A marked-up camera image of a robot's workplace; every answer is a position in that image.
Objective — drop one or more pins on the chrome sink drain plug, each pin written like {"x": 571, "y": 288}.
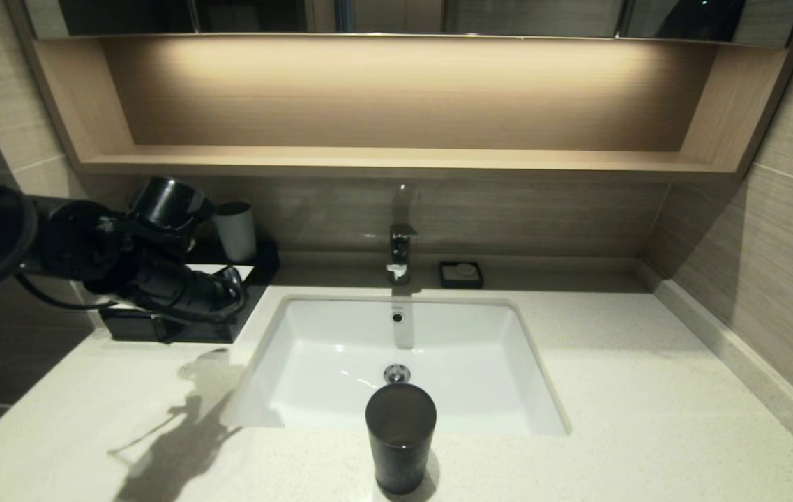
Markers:
{"x": 397, "y": 373}

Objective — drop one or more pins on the black soap dish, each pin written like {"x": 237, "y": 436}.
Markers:
{"x": 446, "y": 282}

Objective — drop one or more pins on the dark grey tumbler cup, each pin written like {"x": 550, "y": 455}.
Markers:
{"x": 401, "y": 446}

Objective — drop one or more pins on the wooden wall shelf niche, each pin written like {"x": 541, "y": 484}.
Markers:
{"x": 396, "y": 160}

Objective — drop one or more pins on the pale grey cup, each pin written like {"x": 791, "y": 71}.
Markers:
{"x": 237, "y": 236}

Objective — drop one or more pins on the round beige soap bar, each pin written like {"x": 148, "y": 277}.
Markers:
{"x": 466, "y": 269}

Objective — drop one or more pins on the mirrored wall cabinet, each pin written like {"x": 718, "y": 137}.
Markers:
{"x": 529, "y": 15}

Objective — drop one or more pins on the white card panel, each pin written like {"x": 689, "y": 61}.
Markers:
{"x": 243, "y": 270}

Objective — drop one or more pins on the black box drawer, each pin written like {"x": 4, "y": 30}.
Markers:
{"x": 131, "y": 328}

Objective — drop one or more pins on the white ceramic sink basin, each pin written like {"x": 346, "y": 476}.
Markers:
{"x": 466, "y": 376}

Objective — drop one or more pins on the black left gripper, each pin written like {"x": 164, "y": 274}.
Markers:
{"x": 152, "y": 282}

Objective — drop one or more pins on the chrome basin faucet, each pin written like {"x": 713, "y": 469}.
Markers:
{"x": 399, "y": 251}

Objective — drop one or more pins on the black amenity drawer box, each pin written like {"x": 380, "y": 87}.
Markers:
{"x": 260, "y": 272}

